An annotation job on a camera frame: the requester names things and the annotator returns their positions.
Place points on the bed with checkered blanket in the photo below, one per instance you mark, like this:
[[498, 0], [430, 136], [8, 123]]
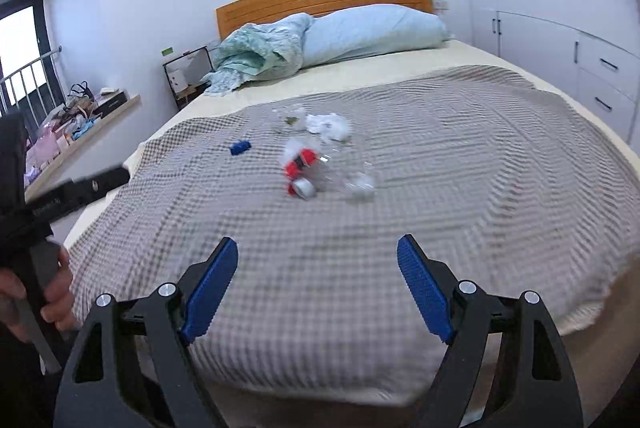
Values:
[[375, 73]]

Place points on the white crumpled tissue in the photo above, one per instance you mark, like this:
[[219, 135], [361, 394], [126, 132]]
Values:
[[330, 126]]

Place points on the red white packet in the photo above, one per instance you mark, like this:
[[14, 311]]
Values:
[[302, 161]]

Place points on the silver foil piece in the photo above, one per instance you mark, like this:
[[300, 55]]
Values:
[[302, 189]]

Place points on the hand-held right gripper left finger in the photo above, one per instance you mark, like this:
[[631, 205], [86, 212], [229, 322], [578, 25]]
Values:
[[210, 288]]

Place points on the green floral quilt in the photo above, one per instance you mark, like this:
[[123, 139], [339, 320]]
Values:
[[255, 53]]

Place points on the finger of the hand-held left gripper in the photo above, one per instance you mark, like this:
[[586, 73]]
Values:
[[85, 190]]

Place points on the clear plastic cup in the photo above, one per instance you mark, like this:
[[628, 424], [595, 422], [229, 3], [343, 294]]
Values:
[[289, 117]]

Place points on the grey checked blanket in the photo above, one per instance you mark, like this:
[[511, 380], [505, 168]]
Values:
[[450, 158]]

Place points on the black framed window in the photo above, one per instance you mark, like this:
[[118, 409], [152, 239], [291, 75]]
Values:
[[17, 43]]

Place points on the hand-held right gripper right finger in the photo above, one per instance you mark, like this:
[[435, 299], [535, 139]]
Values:
[[425, 288]]

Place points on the white wall socket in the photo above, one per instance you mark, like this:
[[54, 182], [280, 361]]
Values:
[[440, 5]]

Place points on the black metal nightstand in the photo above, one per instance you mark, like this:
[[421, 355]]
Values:
[[190, 91]]

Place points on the black box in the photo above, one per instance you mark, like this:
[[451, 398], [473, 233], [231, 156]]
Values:
[[112, 103]]

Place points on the wooden wall shelf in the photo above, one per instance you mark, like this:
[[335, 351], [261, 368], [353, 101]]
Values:
[[100, 128]]

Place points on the person's left hand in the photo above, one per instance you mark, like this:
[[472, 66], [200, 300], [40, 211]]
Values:
[[60, 293]]

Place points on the pale blue pillow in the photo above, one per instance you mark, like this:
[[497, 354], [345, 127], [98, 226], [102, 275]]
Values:
[[380, 33]]

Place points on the small blue wrapper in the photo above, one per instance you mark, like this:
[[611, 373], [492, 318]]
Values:
[[240, 148]]

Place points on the metal railing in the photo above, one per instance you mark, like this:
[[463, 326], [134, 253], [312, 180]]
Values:
[[35, 64]]

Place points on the clutter of bags and toiletries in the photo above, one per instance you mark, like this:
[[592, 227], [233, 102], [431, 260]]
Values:
[[75, 113]]

